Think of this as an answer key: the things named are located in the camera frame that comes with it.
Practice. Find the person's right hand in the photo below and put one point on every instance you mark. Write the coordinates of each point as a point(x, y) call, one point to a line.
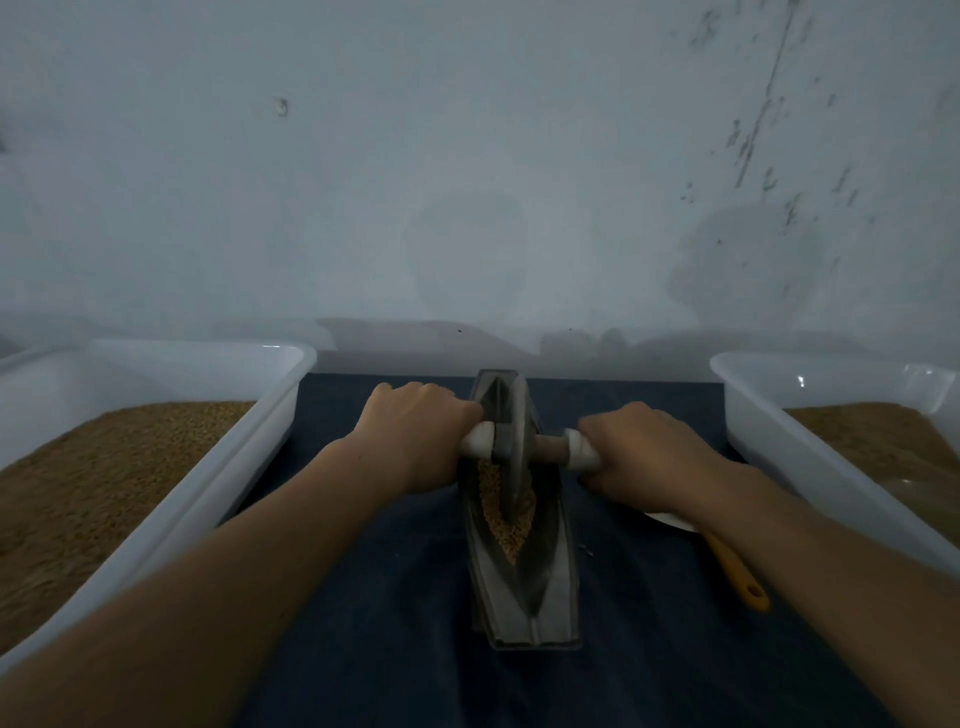
point(653, 458)

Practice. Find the white plastic tray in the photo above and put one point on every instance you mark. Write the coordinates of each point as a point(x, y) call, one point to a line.
point(795, 465)
point(210, 480)

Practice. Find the person's left hand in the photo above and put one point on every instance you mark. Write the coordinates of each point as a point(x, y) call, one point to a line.
point(413, 435)

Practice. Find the person's right forearm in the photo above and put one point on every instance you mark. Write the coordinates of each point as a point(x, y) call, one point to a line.
point(840, 600)

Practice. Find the person's left forearm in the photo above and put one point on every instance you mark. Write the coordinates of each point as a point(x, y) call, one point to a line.
point(195, 600)

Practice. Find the small ground grain portion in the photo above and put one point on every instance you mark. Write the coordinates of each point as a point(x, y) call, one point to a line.
point(510, 525)

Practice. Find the dark blue tablecloth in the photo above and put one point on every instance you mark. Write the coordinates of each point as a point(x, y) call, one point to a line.
point(405, 630)

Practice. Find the boat-shaped metal grinding trough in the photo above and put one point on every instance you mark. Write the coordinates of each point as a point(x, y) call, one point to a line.
point(552, 600)

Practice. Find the white round plate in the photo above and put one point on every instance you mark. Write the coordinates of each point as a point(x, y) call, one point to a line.
point(675, 522)

